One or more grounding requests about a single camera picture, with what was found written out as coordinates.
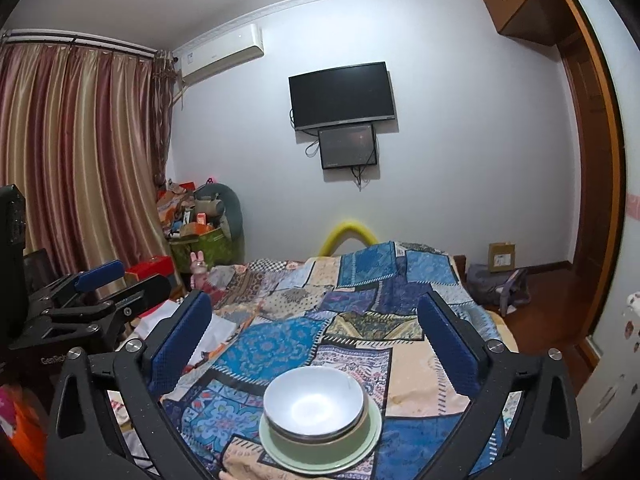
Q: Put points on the wooden door frame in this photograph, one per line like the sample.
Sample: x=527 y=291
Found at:
x=595 y=160

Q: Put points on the green plate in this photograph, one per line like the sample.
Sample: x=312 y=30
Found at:
x=300 y=462

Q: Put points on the white curtain rail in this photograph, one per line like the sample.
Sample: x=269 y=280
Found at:
x=75 y=41

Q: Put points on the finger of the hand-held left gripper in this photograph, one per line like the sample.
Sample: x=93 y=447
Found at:
x=100 y=272
x=145 y=291

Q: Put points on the pink bunny toy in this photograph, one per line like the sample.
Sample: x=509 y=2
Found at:
x=198 y=267

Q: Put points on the large black television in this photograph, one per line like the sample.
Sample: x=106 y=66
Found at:
x=342 y=95

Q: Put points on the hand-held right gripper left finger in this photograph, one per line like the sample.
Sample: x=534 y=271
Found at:
x=180 y=345

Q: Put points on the white patterned bowl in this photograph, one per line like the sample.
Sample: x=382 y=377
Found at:
x=315 y=400

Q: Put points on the striped brown curtain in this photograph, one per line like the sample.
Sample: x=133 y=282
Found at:
x=75 y=150

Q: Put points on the blue patchwork blanket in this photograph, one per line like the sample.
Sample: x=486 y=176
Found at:
x=300 y=345

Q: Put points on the green shopping bag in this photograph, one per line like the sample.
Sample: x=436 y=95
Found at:
x=205 y=247

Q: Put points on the white wardrobe door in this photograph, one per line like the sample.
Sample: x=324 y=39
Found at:
x=615 y=360

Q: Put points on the small black monitor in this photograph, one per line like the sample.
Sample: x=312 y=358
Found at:
x=347 y=145

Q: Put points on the pile of colourful packages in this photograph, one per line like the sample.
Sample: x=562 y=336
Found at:
x=177 y=210

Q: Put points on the white papers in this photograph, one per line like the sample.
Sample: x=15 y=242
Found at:
x=215 y=330

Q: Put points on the grey bag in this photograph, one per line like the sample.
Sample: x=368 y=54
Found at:
x=492 y=285

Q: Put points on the small cardboard box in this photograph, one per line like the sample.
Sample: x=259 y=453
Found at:
x=501 y=257

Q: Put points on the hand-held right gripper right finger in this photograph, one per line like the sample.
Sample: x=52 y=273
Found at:
x=450 y=345

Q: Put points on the white air conditioner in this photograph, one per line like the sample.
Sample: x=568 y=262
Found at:
x=220 y=52

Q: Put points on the red box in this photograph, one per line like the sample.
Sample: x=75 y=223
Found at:
x=150 y=266

